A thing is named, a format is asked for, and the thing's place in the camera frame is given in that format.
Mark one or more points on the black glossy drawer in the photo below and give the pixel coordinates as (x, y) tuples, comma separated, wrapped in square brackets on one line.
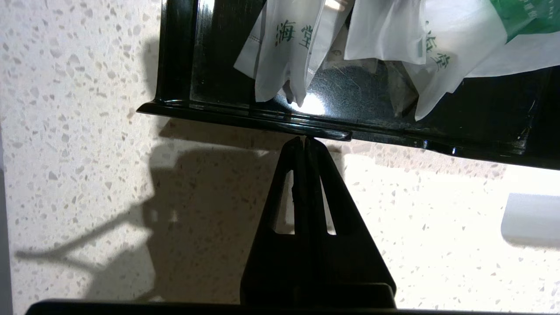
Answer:
[(210, 65)]

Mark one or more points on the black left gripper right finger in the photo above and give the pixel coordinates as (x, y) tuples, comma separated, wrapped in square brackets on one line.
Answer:
[(350, 267)]

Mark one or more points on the white ceramic sink basin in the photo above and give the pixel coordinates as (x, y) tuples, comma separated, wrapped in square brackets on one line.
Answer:
[(531, 218)]

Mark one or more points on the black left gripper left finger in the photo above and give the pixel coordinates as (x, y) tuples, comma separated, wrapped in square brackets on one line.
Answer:
[(271, 262)]

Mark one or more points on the white vanity kit packet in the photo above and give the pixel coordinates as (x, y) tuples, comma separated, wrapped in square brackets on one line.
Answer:
[(459, 39)]

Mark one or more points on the narrow toothbrush packet green label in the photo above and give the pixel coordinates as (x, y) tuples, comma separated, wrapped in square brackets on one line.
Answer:
[(280, 61)]

